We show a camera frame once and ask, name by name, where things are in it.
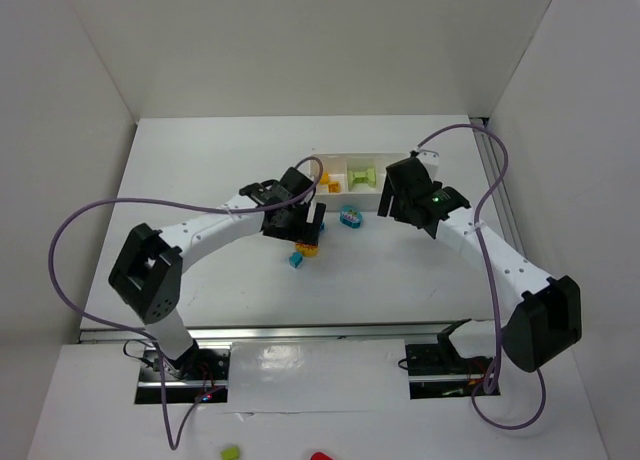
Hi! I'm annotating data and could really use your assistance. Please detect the orange butterfly lego brick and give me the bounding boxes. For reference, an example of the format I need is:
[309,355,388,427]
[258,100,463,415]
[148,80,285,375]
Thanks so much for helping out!
[295,243,319,258]

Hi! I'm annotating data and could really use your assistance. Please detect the teal frog lego brick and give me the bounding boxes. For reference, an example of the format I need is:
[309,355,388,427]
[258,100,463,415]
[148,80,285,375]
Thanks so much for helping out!
[339,206,363,229]

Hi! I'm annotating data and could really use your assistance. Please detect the yellow striped bee lego brick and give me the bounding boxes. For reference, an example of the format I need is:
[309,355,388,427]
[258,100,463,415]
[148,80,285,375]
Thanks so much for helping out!
[327,180,342,194]

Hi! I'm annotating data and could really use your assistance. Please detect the lime green lego brick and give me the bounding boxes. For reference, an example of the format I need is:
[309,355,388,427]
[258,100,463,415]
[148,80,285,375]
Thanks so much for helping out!
[347,170,367,190]
[366,167,377,188]

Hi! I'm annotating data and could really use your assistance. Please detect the lime green lego brick bottom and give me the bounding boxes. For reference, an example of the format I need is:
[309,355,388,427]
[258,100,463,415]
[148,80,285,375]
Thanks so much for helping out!
[347,170,367,190]

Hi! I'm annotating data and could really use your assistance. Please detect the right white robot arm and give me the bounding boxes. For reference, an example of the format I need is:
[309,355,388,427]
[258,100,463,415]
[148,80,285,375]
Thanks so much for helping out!
[378,155,582,373]

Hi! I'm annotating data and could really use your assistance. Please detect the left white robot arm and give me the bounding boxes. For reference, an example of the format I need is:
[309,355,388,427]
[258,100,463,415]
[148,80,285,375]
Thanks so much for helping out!
[108,167,326,375]

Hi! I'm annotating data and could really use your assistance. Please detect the small teal lego brick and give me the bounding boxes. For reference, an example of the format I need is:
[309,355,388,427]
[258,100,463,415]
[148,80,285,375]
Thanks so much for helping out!
[288,252,304,269]

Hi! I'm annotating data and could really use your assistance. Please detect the white three-compartment tray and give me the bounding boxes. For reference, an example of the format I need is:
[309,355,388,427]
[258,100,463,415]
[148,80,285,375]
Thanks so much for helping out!
[315,153,408,212]

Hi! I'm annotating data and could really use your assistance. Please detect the red object foreground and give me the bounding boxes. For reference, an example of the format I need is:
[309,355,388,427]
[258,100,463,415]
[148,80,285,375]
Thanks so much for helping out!
[310,451,333,460]

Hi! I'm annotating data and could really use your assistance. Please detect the green lego brick foreground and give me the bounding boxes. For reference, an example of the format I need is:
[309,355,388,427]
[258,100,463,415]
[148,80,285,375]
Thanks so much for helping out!
[220,445,241,460]

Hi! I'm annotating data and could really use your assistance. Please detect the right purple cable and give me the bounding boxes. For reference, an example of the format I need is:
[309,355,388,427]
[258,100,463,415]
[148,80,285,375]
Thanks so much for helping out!
[414,123,547,431]

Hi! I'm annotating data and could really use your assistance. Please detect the purple cable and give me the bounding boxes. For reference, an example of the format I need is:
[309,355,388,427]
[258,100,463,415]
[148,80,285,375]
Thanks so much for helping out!
[47,155,324,451]
[414,123,547,431]

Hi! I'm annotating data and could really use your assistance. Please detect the aluminium rail front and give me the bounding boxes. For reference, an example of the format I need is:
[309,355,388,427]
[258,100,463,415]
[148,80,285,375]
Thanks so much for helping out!
[77,319,516,345]

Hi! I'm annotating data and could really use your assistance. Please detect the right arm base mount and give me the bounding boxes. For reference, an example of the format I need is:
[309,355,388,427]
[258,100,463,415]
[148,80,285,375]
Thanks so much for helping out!
[397,319,493,400]

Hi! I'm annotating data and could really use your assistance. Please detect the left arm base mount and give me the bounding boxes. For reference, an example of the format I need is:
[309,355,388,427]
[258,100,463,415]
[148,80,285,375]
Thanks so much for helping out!
[122,340,231,405]

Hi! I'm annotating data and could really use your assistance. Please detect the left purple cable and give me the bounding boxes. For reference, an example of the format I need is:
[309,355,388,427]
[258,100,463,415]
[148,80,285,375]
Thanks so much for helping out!
[47,155,324,451]

